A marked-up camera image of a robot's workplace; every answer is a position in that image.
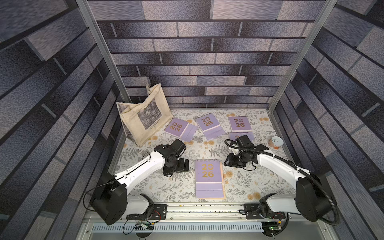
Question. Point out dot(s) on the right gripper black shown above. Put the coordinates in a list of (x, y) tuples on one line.
[(231, 160)]

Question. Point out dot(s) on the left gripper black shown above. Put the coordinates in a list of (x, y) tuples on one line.
[(182, 167)]

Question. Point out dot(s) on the purple calendar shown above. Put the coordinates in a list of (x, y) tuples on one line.
[(234, 135), (240, 124), (209, 179), (181, 129), (210, 126)]

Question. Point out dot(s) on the pink 2026 desk calendar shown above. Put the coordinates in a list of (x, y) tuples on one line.
[(223, 181)]

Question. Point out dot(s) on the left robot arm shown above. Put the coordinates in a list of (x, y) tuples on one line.
[(111, 199)]

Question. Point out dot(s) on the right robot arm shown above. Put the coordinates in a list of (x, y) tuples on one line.
[(313, 198)]

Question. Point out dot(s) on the white orange round can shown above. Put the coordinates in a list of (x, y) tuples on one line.
[(275, 142)]

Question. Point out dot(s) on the beige Monet tote bag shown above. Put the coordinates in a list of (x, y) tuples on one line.
[(142, 121)]

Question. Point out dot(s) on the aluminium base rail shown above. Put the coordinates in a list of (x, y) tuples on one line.
[(208, 221)]

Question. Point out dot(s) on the right aluminium frame post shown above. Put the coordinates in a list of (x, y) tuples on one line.
[(318, 24)]

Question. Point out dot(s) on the aluminium frame post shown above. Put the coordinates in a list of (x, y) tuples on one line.
[(318, 24), (100, 41)]

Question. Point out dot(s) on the left aluminium frame post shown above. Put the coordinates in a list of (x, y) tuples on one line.
[(100, 41)]

